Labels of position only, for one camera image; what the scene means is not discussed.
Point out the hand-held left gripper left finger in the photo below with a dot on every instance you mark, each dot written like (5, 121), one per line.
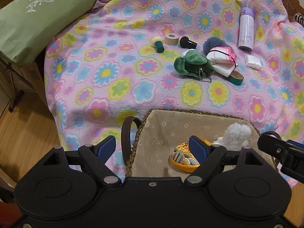
(106, 147)

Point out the pink and white cloth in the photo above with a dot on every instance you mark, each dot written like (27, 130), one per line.
(220, 57)

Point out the blue fluffy pom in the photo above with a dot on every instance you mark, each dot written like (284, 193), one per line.
(211, 44)

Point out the black and white striped item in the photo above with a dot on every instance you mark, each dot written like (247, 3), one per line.
(299, 19)

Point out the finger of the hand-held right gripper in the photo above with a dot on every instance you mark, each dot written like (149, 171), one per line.
(296, 146)
(273, 146)

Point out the woven basket with floral lining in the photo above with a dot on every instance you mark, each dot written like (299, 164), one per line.
(161, 142)

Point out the white fluffy plush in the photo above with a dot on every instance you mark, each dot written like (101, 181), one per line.
(237, 135)

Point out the white and purple bottle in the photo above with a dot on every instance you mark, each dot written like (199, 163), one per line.
(246, 30)

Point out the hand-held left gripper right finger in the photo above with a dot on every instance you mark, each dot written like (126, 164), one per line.
(196, 144)

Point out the pink floral fleece blanket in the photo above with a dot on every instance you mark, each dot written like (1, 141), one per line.
(118, 76)

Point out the green tape roll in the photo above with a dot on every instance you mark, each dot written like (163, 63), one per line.
(232, 80)

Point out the beige tape roll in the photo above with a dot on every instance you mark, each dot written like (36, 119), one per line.
(171, 40)

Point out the wooden folding stand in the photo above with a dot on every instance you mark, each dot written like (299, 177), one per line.
(14, 76)

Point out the white tissue packet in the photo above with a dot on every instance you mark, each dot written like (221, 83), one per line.
(253, 61)

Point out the green printed pillow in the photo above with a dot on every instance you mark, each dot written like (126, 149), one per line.
(35, 23)

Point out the black round brush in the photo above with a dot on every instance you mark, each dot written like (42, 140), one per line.
(187, 42)

